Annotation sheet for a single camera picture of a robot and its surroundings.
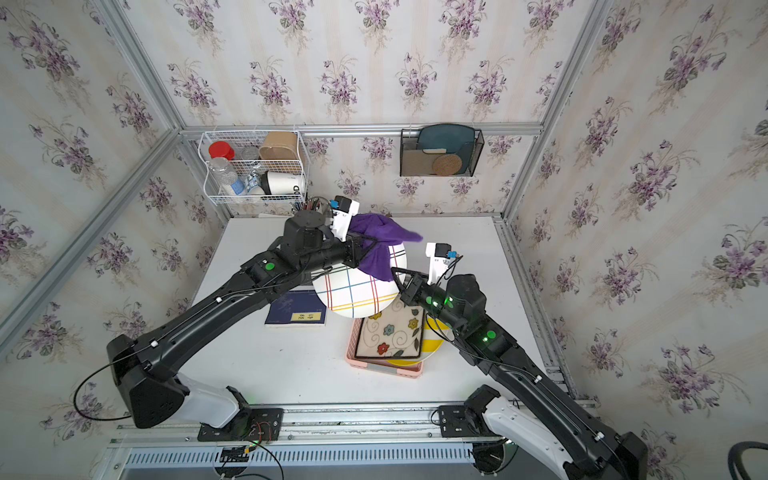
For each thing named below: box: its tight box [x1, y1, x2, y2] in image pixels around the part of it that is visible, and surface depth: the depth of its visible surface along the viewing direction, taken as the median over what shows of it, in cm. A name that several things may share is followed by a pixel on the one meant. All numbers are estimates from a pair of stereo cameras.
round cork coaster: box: [432, 154, 463, 176], surface depth 100 cm
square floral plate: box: [354, 294, 426, 359], surface depth 85 cm
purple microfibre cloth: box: [350, 213, 423, 282], surface depth 68 cm
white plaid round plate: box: [312, 244, 408, 319], surface depth 69 cm
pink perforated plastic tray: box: [345, 318, 424, 379], surface depth 79 cm
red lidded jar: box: [209, 141, 235, 161], surface depth 93 cm
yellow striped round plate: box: [386, 313, 455, 366], surface depth 78 cm
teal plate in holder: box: [418, 124, 475, 174], surface depth 95 cm
